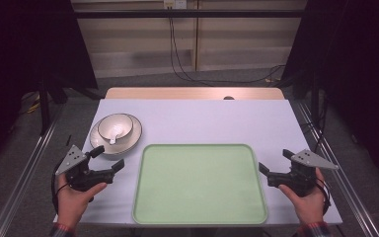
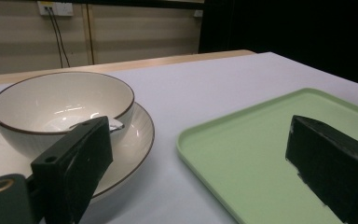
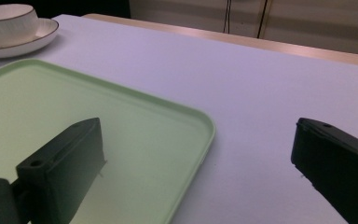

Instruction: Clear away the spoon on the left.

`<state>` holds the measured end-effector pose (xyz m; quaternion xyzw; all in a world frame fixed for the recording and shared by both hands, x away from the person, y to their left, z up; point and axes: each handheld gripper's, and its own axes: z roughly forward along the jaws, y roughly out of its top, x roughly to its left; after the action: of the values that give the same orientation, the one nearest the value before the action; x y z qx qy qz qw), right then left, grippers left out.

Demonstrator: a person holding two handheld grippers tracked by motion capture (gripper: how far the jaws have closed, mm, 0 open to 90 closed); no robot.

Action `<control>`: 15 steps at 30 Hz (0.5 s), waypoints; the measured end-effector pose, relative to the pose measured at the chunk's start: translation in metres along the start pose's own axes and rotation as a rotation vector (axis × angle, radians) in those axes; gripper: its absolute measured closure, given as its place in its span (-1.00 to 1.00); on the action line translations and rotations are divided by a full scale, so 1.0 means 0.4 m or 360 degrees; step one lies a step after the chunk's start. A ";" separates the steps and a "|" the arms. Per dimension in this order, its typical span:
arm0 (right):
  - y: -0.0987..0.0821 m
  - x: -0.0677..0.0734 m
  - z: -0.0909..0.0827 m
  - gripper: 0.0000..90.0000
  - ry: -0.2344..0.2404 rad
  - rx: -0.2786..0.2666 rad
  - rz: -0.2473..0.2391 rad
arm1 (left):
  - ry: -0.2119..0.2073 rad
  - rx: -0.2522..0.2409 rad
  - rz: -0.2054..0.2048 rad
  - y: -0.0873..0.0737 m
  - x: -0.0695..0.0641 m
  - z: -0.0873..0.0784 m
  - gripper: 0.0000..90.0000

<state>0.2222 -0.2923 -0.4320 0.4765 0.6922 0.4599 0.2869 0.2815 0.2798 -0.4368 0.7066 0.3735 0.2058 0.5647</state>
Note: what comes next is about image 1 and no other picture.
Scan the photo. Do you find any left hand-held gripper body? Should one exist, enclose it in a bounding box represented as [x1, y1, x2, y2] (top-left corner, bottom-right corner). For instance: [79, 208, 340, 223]
[54, 144, 116, 193]

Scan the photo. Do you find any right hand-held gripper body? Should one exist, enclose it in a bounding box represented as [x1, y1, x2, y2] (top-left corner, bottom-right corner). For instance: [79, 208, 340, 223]
[266, 148, 341, 198]

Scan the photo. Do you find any white ceramic spoon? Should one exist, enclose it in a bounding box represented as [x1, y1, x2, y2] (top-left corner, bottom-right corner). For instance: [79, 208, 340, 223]
[109, 126, 128, 146]

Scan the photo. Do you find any white plate with dark rim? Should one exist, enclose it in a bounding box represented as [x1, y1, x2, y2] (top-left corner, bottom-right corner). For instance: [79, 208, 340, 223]
[89, 113, 143, 156]

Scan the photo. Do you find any white bowl with dark rim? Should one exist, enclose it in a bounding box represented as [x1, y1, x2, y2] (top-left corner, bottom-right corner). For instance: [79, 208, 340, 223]
[97, 113, 134, 145]

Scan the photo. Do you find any light green tray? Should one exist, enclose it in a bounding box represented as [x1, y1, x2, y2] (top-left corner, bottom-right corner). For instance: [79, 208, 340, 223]
[131, 143, 269, 226]

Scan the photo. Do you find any person's right hand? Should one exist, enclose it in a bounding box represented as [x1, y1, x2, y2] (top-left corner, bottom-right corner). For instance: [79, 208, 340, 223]
[278, 167, 328, 227]

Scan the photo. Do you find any person's left hand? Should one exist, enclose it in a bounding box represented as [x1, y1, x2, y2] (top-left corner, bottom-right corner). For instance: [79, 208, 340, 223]
[55, 173, 109, 229]

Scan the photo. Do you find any black metal stand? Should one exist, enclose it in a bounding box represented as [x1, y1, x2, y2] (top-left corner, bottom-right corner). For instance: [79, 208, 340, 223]
[38, 77, 52, 136]

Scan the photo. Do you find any white table cover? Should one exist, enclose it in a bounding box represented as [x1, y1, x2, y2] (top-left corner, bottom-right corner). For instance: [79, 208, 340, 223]
[52, 98, 343, 228]

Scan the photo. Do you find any wooden table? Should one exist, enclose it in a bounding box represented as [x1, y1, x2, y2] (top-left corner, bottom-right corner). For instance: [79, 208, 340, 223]
[104, 86, 286, 101]

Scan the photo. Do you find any black curtain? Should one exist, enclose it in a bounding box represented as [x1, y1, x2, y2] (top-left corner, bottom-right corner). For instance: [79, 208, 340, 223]
[280, 0, 379, 191]
[0, 0, 99, 181]

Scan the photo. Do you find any black horizontal bar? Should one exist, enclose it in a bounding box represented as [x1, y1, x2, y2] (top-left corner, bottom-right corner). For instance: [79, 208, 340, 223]
[73, 9, 306, 20]

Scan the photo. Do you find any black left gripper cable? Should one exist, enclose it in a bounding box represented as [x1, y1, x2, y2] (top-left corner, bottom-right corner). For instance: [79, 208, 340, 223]
[50, 157, 71, 215]

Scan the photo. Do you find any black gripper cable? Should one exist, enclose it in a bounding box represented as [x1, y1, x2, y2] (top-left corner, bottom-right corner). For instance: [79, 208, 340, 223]
[50, 157, 71, 215]
[315, 177, 333, 215]

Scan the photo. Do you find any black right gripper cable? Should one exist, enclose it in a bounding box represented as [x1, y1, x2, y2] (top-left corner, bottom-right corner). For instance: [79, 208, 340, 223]
[315, 177, 333, 215]

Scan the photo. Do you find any black floor cable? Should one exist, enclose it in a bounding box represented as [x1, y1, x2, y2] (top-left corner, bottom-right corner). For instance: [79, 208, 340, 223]
[300, 98, 328, 153]

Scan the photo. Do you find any aluminium rail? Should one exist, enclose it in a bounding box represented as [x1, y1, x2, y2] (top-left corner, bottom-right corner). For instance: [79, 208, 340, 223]
[0, 102, 65, 237]
[295, 100, 379, 237]

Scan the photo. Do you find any yellow cable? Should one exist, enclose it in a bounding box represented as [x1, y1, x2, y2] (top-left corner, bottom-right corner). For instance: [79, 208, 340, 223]
[25, 93, 42, 115]

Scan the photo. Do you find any black wall cable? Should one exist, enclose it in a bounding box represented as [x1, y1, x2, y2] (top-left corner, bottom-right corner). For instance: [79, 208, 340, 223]
[168, 7, 286, 85]
[170, 7, 286, 84]

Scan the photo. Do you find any wooden wall post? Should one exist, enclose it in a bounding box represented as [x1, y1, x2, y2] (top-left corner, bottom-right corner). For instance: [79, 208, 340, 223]
[191, 0, 201, 72]

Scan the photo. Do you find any white wall socket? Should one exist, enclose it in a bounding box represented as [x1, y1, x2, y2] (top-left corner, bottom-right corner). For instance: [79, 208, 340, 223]
[163, 0, 188, 10]

